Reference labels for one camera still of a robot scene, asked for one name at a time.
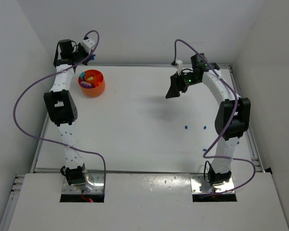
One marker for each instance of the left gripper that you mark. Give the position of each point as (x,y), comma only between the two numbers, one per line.
(81,57)

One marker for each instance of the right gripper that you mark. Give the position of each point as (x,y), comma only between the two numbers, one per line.
(177,82)

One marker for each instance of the teal lego brick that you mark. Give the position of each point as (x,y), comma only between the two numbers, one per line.
(82,76)

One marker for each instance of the purple lego brick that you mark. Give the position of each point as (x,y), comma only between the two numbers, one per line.
(86,85)

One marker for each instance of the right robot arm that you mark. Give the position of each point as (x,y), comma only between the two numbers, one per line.
(232,118)

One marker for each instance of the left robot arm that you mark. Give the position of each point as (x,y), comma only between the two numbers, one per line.
(62,109)

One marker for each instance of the orange divided container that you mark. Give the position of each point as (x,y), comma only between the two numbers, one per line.
(98,83)

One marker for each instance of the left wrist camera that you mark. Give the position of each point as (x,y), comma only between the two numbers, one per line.
(88,44)

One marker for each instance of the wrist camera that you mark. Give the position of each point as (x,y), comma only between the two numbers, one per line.
(88,44)
(178,64)

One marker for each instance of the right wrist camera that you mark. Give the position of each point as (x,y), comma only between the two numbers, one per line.
(178,64)

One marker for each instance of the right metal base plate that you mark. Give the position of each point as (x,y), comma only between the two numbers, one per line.
(200,186)

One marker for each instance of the metal base plate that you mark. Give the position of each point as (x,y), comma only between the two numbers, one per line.
(95,185)
(200,186)

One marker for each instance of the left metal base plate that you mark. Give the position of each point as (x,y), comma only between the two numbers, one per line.
(95,185)

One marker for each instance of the aluminium table frame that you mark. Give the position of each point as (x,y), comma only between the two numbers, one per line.
(139,137)

